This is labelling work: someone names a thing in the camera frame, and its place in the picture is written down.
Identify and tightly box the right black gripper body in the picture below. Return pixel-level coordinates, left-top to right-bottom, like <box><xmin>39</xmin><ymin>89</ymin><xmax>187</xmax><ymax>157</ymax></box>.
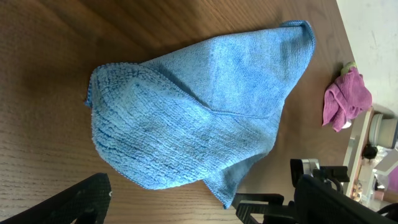
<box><xmin>312</xmin><ymin>166</ymin><xmax>349</xmax><ymax>193</ymax></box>

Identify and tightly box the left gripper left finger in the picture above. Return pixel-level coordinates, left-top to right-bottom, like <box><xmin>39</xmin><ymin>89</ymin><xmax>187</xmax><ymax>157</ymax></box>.
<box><xmin>1</xmin><ymin>173</ymin><xmax>111</xmax><ymax>224</ymax></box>

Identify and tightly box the white round container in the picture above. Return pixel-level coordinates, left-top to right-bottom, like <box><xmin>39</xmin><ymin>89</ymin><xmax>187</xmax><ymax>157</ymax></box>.
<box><xmin>368</xmin><ymin>114</ymin><xmax>397</xmax><ymax>149</ymax></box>

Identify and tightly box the crumpled purple cloth right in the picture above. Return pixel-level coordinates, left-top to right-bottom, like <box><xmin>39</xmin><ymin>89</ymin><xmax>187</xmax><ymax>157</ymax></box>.
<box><xmin>322</xmin><ymin>66</ymin><xmax>373</xmax><ymax>132</ymax></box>

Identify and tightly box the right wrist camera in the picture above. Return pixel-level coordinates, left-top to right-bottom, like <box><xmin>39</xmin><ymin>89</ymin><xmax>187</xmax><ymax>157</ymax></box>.
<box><xmin>290</xmin><ymin>159</ymin><xmax>320</xmax><ymax>187</ymax></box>

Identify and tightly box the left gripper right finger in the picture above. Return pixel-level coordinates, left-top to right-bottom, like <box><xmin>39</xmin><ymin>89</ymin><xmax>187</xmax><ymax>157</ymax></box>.
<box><xmin>294</xmin><ymin>175</ymin><xmax>397</xmax><ymax>224</ymax></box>

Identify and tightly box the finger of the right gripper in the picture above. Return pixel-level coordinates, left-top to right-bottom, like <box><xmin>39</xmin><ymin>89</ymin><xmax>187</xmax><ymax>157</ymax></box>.
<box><xmin>231</xmin><ymin>193</ymin><xmax>284</xmax><ymax>209</ymax></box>
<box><xmin>236</xmin><ymin>203</ymin><xmax>295</xmax><ymax>224</ymax></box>

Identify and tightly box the blue microfiber cloth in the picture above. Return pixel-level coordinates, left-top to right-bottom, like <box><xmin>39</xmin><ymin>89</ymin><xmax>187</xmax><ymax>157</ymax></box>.
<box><xmin>86</xmin><ymin>21</ymin><xmax>316</xmax><ymax>207</ymax></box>

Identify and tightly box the green cloth right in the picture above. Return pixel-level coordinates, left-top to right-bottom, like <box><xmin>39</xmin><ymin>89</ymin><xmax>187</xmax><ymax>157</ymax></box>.
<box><xmin>340</xmin><ymin>62</ymin><xmax>357</xmax><ymax>76</ymax></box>

